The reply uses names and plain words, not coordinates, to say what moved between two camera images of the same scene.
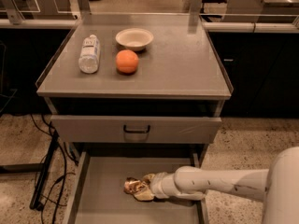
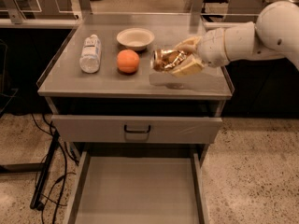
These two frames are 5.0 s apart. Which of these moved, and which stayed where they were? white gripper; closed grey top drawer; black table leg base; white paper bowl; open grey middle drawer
Moved: white gripper
Stayed: closed grey top drawer; black table leg base; white paper bowl; open grey middle drawer
